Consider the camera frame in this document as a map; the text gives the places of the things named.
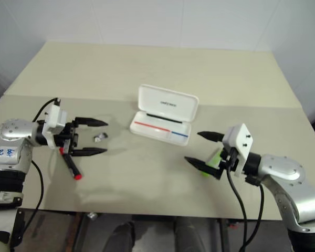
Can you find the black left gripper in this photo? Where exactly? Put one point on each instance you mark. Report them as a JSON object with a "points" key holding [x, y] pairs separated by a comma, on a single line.
{"points": [[68, 136]]}

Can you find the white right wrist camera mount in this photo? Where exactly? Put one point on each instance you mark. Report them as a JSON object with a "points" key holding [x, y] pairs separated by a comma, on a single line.
{"points": [[241, 139]]}

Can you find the small silver binder clip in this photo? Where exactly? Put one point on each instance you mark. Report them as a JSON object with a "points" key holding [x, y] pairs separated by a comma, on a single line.
{"points": [[100, 137]]}

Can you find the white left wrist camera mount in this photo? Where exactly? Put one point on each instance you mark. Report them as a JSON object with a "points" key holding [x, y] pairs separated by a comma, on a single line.
{"points": [[53, 118]]}

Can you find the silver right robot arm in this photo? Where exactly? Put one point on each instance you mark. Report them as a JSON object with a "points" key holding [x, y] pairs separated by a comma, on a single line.
{"points": [[286, 168]]}

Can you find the white open pencil case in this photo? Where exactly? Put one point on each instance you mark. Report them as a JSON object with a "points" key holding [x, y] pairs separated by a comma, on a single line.
{"points": [[168, 102]]}

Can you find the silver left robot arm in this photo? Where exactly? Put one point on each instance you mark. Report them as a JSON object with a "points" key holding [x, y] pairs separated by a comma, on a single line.
{"points": [[14, 131]]}

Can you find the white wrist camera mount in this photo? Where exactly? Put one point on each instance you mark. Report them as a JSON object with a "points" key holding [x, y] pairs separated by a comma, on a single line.
{"points": [[53, 118], [241, 139]]}

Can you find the small silver bracket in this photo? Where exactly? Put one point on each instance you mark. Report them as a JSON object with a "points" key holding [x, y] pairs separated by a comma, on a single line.
{"points": [[92, 215]]}

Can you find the dark rounded shape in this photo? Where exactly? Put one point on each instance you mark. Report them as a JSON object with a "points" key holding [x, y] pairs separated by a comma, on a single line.
{"points": [[122, 237]]}

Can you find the green highlighter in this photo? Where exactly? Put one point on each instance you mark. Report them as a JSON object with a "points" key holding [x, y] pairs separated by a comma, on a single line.
{"points": [[214, 160]]}

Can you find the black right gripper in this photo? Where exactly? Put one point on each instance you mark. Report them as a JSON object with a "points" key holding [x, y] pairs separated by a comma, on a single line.
{"points": [[232, 158]]}

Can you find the black pen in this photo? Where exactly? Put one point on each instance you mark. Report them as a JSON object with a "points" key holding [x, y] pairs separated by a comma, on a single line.
{"points": [[162, 118]]}

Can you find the black marker with red ends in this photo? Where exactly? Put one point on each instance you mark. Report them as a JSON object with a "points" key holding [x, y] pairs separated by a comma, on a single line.
{"points": [[72, 166]]}

